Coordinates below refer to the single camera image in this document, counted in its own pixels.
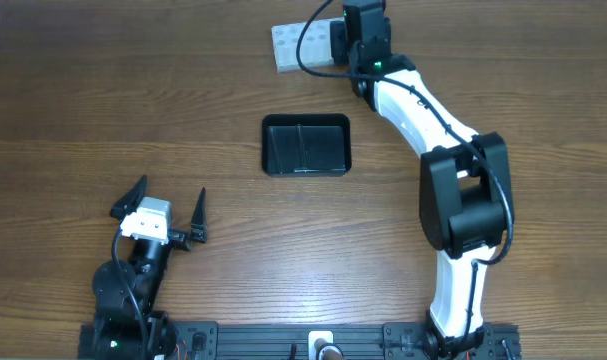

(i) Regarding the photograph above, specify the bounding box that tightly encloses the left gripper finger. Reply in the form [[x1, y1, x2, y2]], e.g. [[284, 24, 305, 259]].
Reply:
[[109, 174, 149, 221], [189, 187, 209, 244]]

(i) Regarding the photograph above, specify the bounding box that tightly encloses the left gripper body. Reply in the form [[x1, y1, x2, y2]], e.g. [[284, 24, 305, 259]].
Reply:
[[167, 227, 195, 253]]

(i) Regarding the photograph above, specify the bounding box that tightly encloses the black tray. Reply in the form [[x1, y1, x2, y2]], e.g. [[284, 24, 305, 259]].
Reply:
[[260, 113, 353, 178]]

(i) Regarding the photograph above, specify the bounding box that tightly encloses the white test tube rack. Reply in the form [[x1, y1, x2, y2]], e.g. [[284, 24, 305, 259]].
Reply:
[[271, 17, 345, 74]]

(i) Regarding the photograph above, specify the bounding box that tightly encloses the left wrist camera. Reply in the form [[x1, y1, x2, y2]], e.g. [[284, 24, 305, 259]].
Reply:
[[119, 196, 174, 246]]

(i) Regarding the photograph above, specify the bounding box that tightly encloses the mounting rail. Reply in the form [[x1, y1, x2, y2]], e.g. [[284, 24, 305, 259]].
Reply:
[[77, 321, 523, 360]]

